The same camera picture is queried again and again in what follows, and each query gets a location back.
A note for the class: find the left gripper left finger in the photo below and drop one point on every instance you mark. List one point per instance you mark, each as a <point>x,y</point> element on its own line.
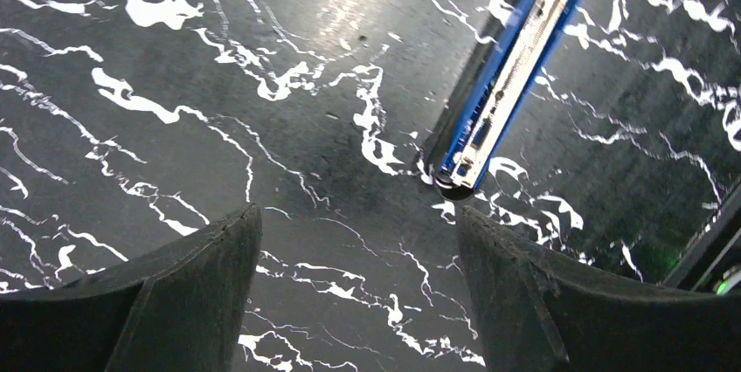
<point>177,308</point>

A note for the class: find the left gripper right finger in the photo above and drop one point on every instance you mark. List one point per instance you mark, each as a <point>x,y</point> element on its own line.
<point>539,310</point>

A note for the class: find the blue stapler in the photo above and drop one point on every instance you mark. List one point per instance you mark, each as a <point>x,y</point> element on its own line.
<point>493,85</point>

